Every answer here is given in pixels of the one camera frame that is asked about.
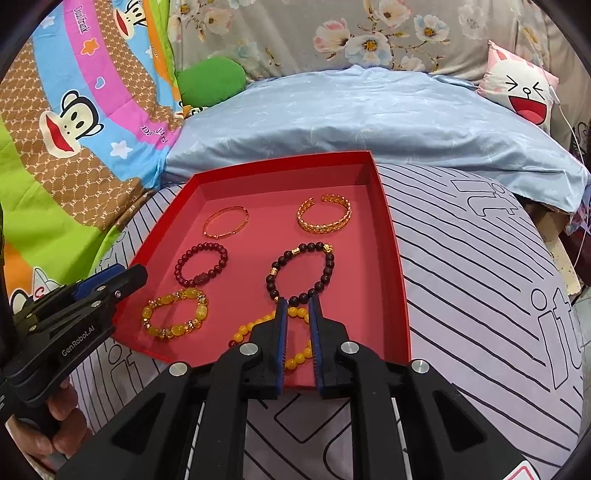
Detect white pink cat cushion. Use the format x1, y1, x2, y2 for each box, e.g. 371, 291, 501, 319
477, 41, 559, 133

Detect red cardboard tray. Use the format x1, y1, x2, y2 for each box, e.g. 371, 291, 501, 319
113, 151, 411, 366

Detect black bead bracelet gold charms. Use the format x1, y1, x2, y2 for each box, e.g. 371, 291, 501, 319
264, 242, 335, 307

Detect cartoon monkey colourful blanket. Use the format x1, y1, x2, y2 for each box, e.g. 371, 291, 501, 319
1, 1, 183, 310

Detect green plush cushion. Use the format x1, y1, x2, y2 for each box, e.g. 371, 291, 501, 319
176, 56, 246, 108

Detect yellow bead bracelet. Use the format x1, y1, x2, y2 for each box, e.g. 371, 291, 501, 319
227, 305, 315, 372

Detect person's left hand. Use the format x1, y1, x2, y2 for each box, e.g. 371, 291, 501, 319
5, 380, 93, 473

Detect dark red bead bracelet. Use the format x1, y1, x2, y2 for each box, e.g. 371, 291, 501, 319
173, 241, 230, 290

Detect wide gold cuff bracelet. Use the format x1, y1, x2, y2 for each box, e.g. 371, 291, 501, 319
295, 193, 353, 235

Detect amber yellow chunky bracelet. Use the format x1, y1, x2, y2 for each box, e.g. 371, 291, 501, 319
140, 287, 211, 341

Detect grey floral duvet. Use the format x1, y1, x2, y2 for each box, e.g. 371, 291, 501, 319
166, 0, 590, 153

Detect thin gold bangle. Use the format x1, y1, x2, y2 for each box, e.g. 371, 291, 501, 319
202, 205, 250, 240

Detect light blue pillow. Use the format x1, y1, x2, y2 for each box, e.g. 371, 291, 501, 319
163, 66, 590, 214

